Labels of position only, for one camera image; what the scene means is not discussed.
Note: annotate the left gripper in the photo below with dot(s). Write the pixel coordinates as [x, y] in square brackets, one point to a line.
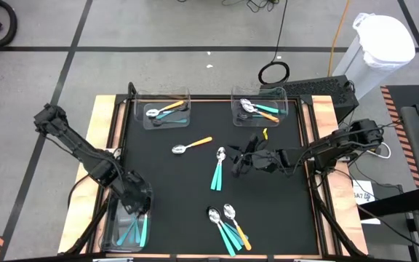
[136, 191]

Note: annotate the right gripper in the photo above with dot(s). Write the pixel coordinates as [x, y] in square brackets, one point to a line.
[269, 161]

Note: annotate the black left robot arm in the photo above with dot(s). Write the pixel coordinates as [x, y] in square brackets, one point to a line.
[82, 149]

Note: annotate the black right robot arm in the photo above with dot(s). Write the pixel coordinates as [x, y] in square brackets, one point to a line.
[326, 149]

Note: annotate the clear plastic bin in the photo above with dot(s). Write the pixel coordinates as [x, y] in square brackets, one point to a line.
[140, 98]
[284, 98]
[109, 236]

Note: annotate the white paper sign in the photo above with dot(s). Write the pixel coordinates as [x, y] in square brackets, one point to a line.
[364, 189]

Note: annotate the black desk base bar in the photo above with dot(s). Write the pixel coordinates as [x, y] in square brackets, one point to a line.
[395, 203]

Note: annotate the white-bagged trash bin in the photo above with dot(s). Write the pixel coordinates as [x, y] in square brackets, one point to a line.
[384, 40]

